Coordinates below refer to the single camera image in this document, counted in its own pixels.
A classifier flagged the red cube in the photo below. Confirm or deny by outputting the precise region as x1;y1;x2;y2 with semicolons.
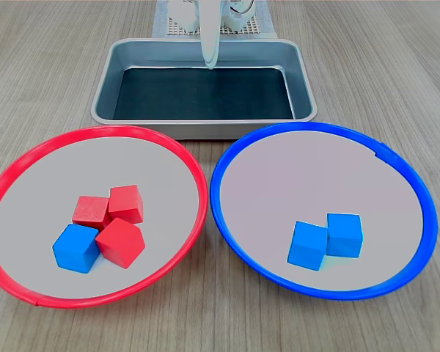
108;184;144;224
95;217;147;271
71;195;111;231

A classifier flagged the blue cube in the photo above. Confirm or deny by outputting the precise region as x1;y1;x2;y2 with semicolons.
325;213;364;259
51;223;100;274
287;220;329;272

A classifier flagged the blue-rimmed white round plate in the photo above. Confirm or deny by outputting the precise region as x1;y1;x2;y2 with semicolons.
210;120;439;301

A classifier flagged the black mat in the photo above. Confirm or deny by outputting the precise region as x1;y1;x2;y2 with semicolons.
112;67;296;121

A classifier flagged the steel rectangular tray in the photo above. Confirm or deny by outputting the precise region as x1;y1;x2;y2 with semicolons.
90;37;318;141

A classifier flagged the pale perforated base plate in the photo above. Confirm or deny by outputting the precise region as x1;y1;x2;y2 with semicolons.
166;13;262;37

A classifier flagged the red-rimmed white round plate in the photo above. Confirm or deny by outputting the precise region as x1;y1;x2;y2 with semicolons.
0;124;210;309

